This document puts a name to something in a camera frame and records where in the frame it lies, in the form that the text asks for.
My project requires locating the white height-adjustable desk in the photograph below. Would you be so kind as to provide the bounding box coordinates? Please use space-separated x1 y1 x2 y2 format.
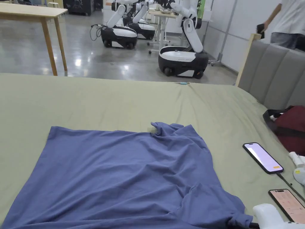
147 9 178 54

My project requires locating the white and black wheeled robot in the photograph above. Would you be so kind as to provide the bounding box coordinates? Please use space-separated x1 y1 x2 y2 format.
101 0 138 50
158 0 209 79
128 0 156 41

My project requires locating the black phone with pink screen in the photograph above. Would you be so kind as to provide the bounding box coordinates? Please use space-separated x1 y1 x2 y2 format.
268 188 305 224

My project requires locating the blue shirt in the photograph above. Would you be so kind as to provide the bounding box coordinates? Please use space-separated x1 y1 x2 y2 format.
0 121 253 229

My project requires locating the grey padded headboard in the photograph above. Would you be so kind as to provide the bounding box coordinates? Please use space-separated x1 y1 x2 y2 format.
235 33 305 111

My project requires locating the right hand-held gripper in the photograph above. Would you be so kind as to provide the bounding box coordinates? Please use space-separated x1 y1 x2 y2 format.
250 203 305 229

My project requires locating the bed with pale green sheet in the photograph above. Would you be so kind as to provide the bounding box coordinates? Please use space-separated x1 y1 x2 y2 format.
0 72 305 229

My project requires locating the dark red bag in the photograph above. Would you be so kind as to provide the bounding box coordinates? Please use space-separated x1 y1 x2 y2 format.
262 105 305 156

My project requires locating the black phone with pale screen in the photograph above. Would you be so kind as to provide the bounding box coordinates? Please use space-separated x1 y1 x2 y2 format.
242 142 284 174

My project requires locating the wooden table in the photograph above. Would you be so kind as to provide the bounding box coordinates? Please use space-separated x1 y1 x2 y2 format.
0 3 69 76

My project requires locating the black charging cable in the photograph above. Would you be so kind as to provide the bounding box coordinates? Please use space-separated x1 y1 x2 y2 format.
276 173 305 201

